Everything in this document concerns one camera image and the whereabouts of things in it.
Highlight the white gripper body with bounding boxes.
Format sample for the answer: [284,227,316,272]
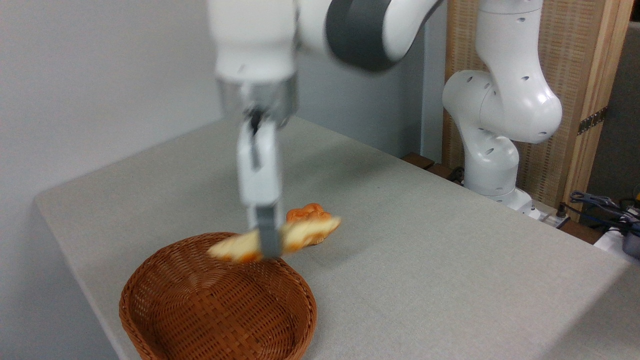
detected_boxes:
[236,116,282,207]

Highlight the dark brown wooden block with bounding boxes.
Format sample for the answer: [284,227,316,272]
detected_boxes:
[402,153,436,171]
[426,164,457,181]

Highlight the brown woven wicker basket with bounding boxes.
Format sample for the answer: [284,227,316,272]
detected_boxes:
[119,231,318,360]

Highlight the grey tablecloth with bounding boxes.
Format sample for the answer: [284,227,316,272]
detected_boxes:
[34,115,640,360]

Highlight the blue grey cable bundle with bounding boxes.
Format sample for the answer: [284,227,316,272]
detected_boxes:
[557,190,640,236]

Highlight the orange round bread bun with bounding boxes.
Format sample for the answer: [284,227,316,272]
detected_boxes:
[286,202,332,247]

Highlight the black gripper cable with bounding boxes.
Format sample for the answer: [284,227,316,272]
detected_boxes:
[248,109,264,170]

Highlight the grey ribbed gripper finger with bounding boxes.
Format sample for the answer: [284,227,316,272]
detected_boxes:
[249,202,282,259]

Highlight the grey round container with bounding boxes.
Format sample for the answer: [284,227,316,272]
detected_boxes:
[622,229,640,261]

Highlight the pale braided bread loaf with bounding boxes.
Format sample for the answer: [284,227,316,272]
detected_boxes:
[207,215,343,264]

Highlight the metal screen hinge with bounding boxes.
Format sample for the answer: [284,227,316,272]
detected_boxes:
[577,105,609,136]

